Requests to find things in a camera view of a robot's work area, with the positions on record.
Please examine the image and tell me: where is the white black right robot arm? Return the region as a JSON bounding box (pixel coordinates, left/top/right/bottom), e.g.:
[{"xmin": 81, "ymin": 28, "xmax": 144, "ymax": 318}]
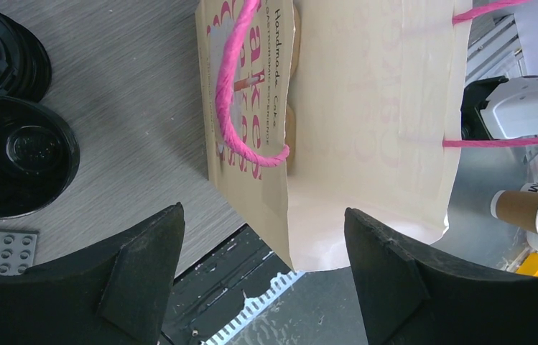
[{"xmin": 444, "ymin": 75, "xmax": 538, "ymax": 148}]

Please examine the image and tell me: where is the yellow toy block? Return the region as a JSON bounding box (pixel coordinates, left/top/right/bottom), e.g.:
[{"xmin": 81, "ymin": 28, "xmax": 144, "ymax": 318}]
[{"xmin": 516, "ymin": 252, "xmax": 538, "ymax": 277}]

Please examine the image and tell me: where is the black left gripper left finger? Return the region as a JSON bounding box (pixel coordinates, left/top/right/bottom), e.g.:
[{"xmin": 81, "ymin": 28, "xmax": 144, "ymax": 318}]
[{"xmin": 0, "ymin": 203, "xmax": 185, "ymax": 344}]

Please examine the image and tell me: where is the pink cakes paper bag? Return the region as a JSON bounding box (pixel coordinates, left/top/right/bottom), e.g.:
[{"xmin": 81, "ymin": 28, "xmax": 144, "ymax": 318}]
[{"xmin": 195, "ymin": 0, "xmax": 538, "ymax": 273}]

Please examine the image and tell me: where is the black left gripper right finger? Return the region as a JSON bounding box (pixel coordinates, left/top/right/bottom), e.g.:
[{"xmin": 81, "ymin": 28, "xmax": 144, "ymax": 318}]
[{"xmin": 344, "ymin": 208, "xmax": 538, "ymax": 344}]

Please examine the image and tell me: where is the black cup stack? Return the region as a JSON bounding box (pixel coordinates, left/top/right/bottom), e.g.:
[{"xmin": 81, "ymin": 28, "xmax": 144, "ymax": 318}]
[{"xmin": 0, "ymin": 96, "xmax": 80, "ymax": 219}]

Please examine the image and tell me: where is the black lid stack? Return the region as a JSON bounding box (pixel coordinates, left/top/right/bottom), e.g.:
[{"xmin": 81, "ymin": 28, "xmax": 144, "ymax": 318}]
[{"xmin": 0, "ymin": 12, "xmax": 52, "ymax": 102}]

